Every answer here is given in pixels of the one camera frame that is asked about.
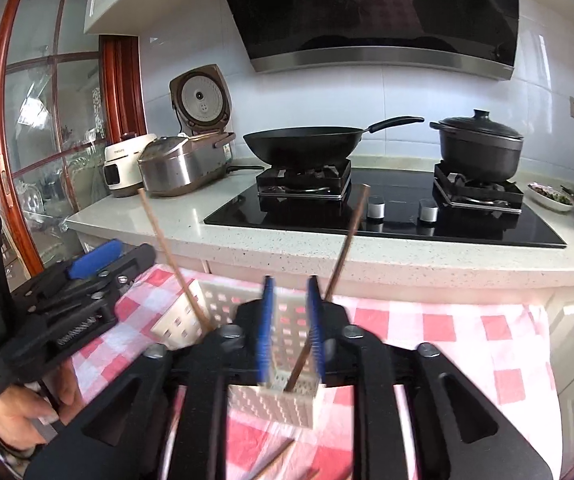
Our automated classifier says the person's left hand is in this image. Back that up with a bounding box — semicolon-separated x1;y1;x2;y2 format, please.
0;360;84;453

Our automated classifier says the black lidded pot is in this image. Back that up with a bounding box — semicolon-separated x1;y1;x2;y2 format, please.
429;109;525;183

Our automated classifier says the black range hood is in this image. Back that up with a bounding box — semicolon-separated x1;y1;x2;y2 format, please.
210;0;520;81

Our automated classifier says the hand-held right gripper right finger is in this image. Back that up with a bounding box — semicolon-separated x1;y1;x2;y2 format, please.
308;276;555;480

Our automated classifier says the red white checked tablecloth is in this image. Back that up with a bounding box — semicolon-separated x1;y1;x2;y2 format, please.
67;262;562;480

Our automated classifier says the silver rice cooker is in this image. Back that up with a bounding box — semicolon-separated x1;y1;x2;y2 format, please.
137;64;236;198

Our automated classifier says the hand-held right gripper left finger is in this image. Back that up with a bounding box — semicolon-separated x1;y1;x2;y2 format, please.
27;276;275;480

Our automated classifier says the white perforated plastic basket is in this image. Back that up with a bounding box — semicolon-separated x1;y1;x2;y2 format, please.
151;280;325;431

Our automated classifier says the black glass gas hob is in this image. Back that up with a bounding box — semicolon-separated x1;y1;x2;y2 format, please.
203;167;568;249

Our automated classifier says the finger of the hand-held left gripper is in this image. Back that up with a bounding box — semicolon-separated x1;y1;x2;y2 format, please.
29;243;158;319
14;239;124;306

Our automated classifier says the black wok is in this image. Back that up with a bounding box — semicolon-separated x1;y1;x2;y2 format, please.
243;116;425;167

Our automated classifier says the wooden glass door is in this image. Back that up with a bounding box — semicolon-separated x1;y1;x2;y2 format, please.
0;0;148;281

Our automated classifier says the black burner grate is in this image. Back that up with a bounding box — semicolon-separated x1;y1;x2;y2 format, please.
433;161;524;209
256;159;352;201

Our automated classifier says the white plate with food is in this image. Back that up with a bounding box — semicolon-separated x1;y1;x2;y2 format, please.
527;181;574;211

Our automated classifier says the white electric cooker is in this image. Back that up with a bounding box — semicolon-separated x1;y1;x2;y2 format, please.
103;132;158;198

